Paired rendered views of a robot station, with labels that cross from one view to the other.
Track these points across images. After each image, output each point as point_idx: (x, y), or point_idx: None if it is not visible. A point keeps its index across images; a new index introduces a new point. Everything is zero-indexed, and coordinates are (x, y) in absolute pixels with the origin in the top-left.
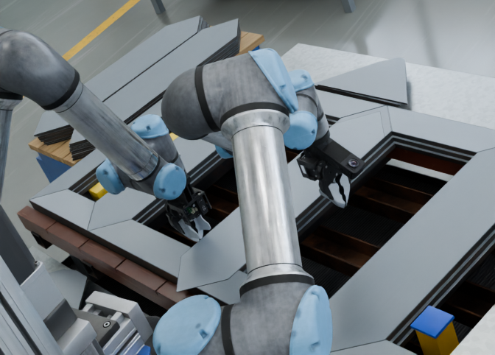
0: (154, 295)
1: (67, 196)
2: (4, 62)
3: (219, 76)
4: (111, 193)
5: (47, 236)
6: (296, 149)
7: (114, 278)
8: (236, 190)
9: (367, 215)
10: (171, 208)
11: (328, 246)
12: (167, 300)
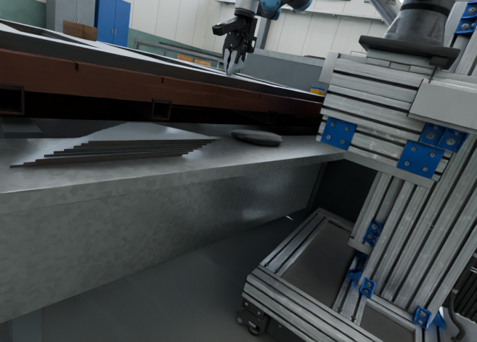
0: (254, 101)
1: (44, 37)
2: None
3: None
4: None
5: (62, 80)
6: (277, 18)
7: (204, 105)
8: (43, 120)
9: None
10: (245, 37)
11: None
12: (267, 98)
